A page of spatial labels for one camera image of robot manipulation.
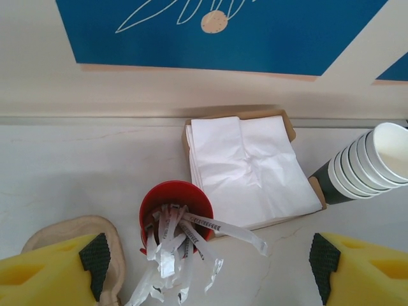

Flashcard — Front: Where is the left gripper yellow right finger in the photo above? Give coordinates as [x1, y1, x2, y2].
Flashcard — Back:
[309, 231, 408, 306]

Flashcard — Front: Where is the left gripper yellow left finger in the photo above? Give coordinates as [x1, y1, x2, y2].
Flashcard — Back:
[0, 232, 117, 306]

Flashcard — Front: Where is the stack of pulp cup carriers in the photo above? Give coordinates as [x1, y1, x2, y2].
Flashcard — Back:
[22, 215, 124, 306]

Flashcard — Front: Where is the dark sleeved paper cup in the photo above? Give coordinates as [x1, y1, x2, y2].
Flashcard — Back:
[308, 154, 367, 205]

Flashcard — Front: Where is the white paper cup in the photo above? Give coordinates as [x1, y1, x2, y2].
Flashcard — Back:
[354, 135, 401, 194]
[371, 122, 408, 184]
[363, 129, 408, 191]
[346, 142, 391, 196]
[339, 148, 382, 198]

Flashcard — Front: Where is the paper-wrapped stirrer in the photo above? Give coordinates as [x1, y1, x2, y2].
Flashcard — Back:
[175, 235, 195, 303]
[124, 219, 165, 306]
[178, 221, 225, 294]
[156, 205, 179, 289]
[183, 213, 269, 257]

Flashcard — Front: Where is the stack of white napkins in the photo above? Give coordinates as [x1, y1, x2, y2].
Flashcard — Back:
[186, 116, 323, 230]

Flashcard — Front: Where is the red cup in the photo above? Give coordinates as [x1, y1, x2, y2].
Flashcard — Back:
[139, 180, 214, 256]

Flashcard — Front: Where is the brown cardboard napkin box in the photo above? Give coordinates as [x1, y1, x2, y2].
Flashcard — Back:
[181, 109, 328, 240]

